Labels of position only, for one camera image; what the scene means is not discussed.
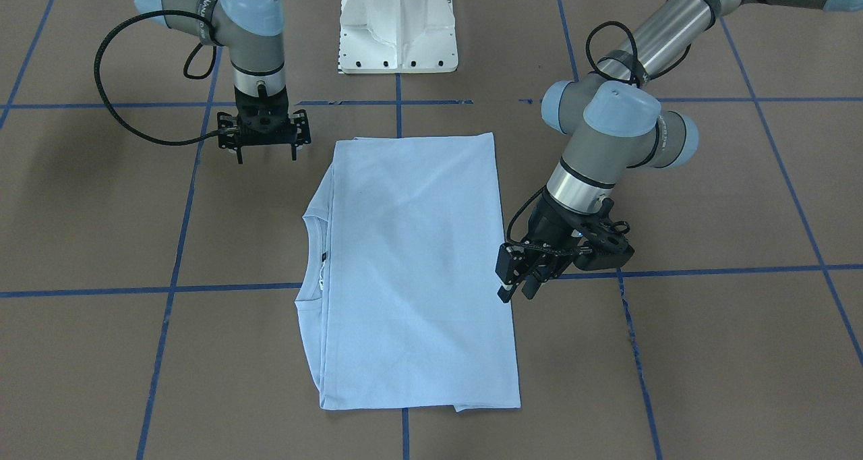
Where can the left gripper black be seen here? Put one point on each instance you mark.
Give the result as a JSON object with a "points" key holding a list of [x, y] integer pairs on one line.
{"points": [[550, 228]]}

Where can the light blue t-shirt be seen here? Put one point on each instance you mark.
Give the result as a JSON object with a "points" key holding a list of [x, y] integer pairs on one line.
{"points": [[399, 304]]}

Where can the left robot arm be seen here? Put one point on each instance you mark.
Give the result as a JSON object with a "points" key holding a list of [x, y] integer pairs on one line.
{"points": [[613, 125]]}

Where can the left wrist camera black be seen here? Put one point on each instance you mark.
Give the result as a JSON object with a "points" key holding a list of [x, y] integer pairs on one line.
{"points": [[605, 246]]}

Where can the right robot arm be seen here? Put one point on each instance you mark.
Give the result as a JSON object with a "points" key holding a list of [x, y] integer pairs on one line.
{"points": [[252, 33]]}

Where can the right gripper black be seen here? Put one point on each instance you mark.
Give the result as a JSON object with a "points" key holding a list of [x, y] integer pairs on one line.
{"points": [[301, 127]]}

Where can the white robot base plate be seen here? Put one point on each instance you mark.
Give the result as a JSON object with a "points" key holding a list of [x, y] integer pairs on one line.
{"points": [[397, 36]]}

